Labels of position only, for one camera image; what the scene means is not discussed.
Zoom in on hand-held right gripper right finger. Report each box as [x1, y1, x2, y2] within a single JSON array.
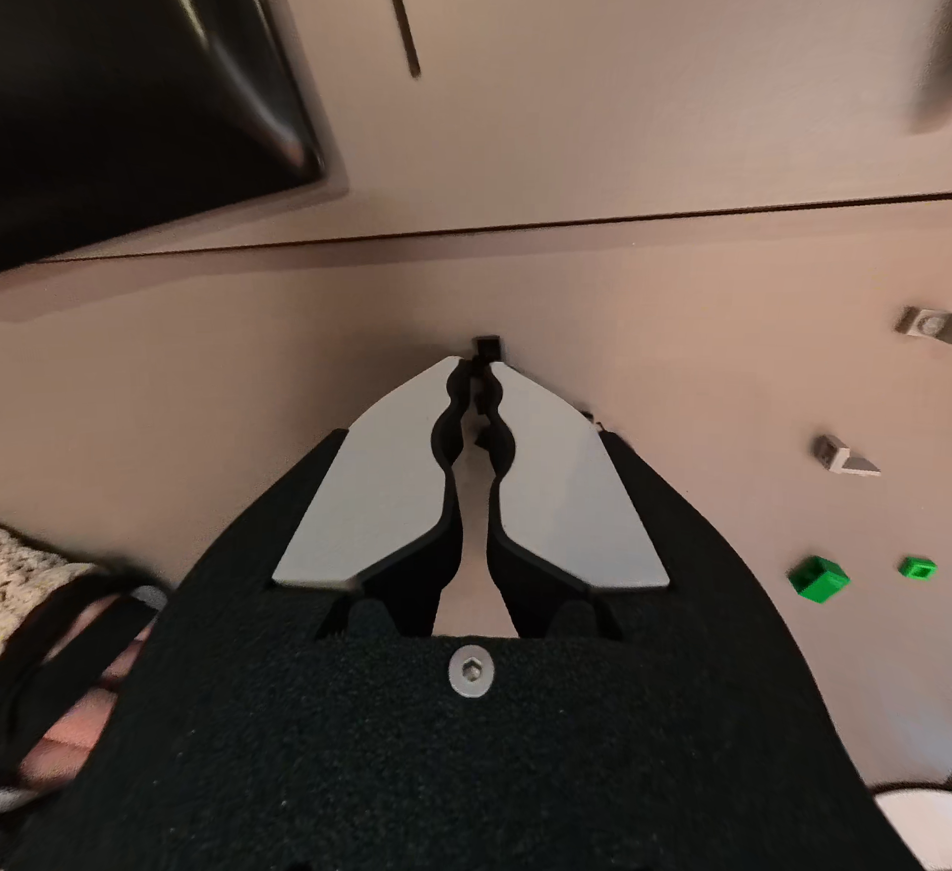
[[485, 361, 670, 589]]

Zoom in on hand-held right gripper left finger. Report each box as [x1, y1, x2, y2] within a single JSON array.
[[271, 356, 467, 589]]

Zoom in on person's left forearm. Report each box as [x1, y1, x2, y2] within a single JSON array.
[[0, 525, 101, 652]]

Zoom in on person's left hand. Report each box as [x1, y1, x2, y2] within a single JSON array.
[[18, 588, 159, 792]]

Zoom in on scattered small green bricks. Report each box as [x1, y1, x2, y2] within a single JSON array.
[[472, 306, 952, 604]]

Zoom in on wood-edged grey table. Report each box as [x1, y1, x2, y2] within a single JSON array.
[[0, 0, 952, 264]]

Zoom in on black glossy flat panel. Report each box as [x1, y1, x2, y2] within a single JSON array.
[[0, 0, 330, 271]]

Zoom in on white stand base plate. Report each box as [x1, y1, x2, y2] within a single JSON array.
[[872, 782, 952, 871]]

